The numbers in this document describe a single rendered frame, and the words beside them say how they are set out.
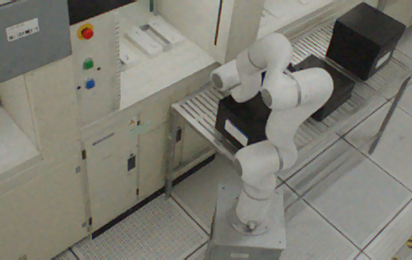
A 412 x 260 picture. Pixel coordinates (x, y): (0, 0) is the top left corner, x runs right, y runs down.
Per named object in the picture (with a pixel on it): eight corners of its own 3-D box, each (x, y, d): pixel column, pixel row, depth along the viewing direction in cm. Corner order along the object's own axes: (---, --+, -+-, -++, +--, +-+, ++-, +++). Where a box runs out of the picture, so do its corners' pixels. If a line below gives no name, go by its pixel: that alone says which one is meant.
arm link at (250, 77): (288, 79, 170) (251, 97, 197) (265, 37, 169) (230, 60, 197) (267, 91, 166) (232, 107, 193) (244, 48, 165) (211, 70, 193)
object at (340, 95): (319, 123, 249) (325, 104, 240) (273, 89, 261) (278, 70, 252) (351, 96, 267) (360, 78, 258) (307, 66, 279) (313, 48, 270)
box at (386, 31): (365, 82, 276) (380, 46, 259) (323, 55, 288) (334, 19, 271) (390, 60, 294) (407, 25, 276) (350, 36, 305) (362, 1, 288)
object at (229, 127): (212, 126, 237) (217, 100, 225) (255, 102, 253) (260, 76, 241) (255, 165, 224) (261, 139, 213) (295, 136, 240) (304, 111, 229)
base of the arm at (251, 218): (275, 237, 200) (285, 211, 188) (226, 233, 198) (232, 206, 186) (273, 197, 214) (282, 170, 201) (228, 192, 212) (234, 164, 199)
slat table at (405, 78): (235, 272, 269) (260, 186, 217) (163, 197, 295) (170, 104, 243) (373, 153, 344) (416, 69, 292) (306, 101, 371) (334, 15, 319)
